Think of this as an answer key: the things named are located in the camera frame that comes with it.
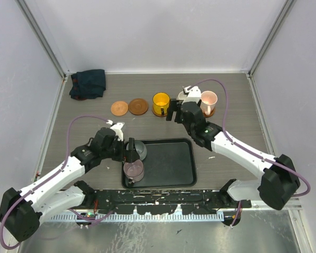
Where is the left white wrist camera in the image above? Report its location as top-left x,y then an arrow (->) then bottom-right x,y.
106,120 -> 125,141

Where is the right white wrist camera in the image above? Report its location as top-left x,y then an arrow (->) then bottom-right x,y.
182,85 -> 202,104

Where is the black serving tray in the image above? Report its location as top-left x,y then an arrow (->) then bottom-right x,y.
122,138 -> 197,190

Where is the pink ceramic mug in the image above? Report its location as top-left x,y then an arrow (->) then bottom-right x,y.
200,91 -> 218,114

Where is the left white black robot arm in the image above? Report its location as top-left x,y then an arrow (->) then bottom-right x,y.
0,124 -> 140,242

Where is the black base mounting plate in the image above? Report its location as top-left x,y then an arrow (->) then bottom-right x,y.
64,189 -> 253,215

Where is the grey ceramic mug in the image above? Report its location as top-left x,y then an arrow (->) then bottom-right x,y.
124,140 -> 147,161

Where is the brown wooden saucer coaster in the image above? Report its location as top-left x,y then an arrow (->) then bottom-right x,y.
129,98 -> 149,115
152,108 -> 168,118
203,108 -> 216,118

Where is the yellow ceramic mug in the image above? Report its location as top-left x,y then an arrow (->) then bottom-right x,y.
152,92 -> 170,111

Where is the white slotted cable duct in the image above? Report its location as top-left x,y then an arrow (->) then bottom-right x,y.
47,211 -> 224,222

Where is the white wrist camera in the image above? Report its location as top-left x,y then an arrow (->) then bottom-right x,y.
182,85 -> 202,104
106,120 -> 125,141

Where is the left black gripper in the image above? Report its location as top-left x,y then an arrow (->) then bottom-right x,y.
101,136 -> 139,163

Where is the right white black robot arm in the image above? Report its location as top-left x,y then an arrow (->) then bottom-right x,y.
166,99 -> 300,210

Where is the aluminium frame rail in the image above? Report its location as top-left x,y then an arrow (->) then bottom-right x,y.
15,188 -> 302,212

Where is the woven rattan coaster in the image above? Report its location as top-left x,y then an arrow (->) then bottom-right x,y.
111,101 -> 129,116

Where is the cream ceramic mug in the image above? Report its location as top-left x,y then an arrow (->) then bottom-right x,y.
176,91 -> 187,101

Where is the lilac ceramic mug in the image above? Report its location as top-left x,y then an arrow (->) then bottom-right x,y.
123,160 -> 144,184

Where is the dark blue folded cloth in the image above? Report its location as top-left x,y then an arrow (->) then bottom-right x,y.
69,69 -> 106,101

